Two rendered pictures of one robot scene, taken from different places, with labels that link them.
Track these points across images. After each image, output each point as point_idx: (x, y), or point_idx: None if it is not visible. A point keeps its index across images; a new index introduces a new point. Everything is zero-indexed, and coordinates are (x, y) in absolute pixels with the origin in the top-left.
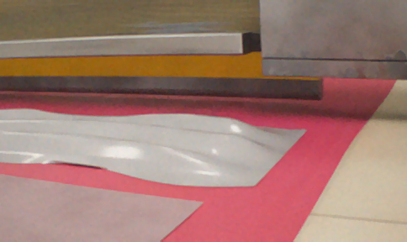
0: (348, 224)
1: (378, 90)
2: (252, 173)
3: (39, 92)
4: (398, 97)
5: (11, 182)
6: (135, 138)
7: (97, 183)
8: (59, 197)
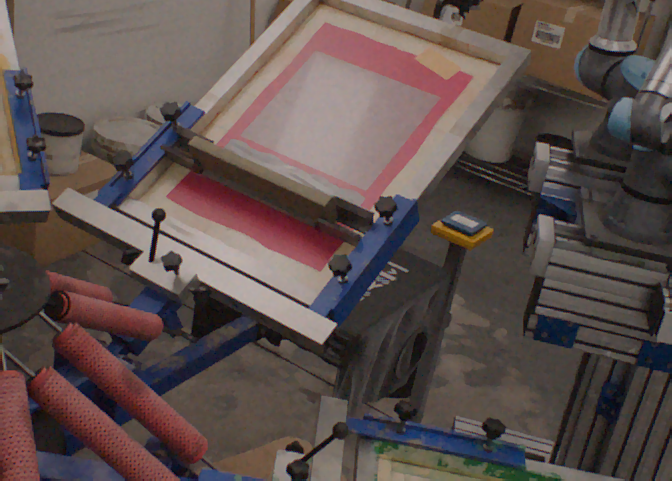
0: (225, 127)
1: (180, 184)
2: (230, 142)
3: (269, 212)
4: (180, 177)
5: (267, 145)
6: (245, 155)
7: (253, 143)
8: (259, 139)
